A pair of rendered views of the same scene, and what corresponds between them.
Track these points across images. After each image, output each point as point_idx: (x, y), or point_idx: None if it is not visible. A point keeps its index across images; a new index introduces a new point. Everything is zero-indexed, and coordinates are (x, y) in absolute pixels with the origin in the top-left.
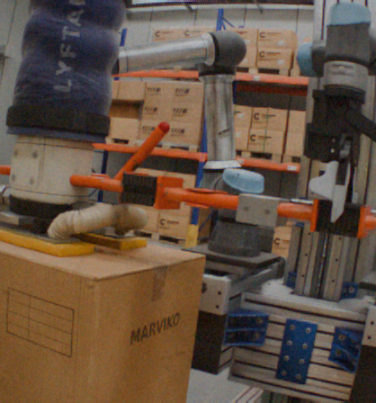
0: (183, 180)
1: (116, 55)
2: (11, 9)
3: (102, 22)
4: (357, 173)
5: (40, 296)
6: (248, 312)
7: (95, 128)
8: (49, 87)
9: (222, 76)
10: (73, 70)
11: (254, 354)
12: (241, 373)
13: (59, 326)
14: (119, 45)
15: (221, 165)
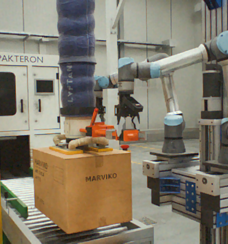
0: (105, 126)
1: (90, 84)
2: (168, 14)
3: (80, 74)
4: (223, 109)
5: (58, 166)
6: (171, 177)
7: (84, 111)
8: (66, 101)
9: (163, 74)
10: (73, 93)
11: (178, 198)
12: (175, 208)
13: (61, 175)
14: (92, 80)
15: (169, 114)
